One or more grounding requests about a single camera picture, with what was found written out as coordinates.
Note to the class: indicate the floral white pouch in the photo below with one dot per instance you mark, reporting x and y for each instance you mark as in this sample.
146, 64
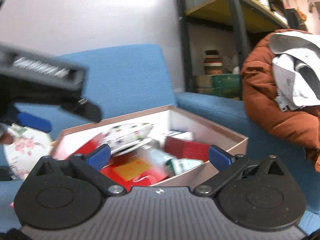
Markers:
124, 138

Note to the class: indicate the white green bottle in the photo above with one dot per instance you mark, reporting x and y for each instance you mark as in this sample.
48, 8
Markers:
173, 165

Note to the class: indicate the round floral fan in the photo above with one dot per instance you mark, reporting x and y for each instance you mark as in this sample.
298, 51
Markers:
28, 146

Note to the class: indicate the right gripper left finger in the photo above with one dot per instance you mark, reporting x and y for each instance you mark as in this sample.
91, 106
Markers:
88, 167

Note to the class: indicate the dark red booklet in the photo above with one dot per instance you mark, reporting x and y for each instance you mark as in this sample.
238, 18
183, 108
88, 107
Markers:
183, 149

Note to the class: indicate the black metal shelf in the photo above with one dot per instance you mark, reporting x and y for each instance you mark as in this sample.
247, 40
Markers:
247, 19

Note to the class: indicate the orange down jacket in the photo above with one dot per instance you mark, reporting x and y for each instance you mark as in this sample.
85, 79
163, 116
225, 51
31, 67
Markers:
300, 127

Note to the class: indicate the red envelope with yellow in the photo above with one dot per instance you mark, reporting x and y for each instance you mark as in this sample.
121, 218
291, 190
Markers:
135, 171

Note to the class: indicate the cardboard storage box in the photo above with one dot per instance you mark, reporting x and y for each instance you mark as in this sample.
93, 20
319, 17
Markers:
168, 121

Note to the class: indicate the grey white shirt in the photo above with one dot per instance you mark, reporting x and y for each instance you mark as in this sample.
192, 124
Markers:
295, 69

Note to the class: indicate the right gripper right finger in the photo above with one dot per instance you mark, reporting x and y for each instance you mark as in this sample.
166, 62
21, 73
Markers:
230, 169

